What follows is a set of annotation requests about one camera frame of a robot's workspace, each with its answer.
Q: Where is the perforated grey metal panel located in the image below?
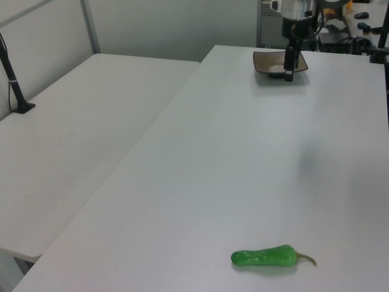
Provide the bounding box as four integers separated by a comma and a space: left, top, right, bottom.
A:
256, 0, 284, 48

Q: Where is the black electronics box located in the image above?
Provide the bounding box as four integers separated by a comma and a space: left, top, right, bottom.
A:
318, 31, 355, 53

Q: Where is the grey partition frame post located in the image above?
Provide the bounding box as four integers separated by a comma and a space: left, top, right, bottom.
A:
80, 0, 102, 56

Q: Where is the white plastic object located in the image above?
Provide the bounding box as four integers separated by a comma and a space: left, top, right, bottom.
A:
326, 18, 348, 33

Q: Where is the black camera stand white band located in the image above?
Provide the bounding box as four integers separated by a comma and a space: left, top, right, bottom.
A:
0, 32, 36, 115

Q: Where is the black clamp camera stand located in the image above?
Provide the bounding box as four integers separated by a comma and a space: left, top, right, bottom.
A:
368, 2, 389, 65

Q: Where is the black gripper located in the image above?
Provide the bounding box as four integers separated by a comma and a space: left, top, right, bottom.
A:
281, 16, 318, 83

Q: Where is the green chili pepper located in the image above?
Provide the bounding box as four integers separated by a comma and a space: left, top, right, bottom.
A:
230, 244, 318, 269

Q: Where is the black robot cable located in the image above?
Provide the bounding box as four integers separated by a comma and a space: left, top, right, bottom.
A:
303, 4, 326, 41

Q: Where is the brown square ceramic plate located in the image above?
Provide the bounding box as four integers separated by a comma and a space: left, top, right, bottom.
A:
252, 50, 309, 80

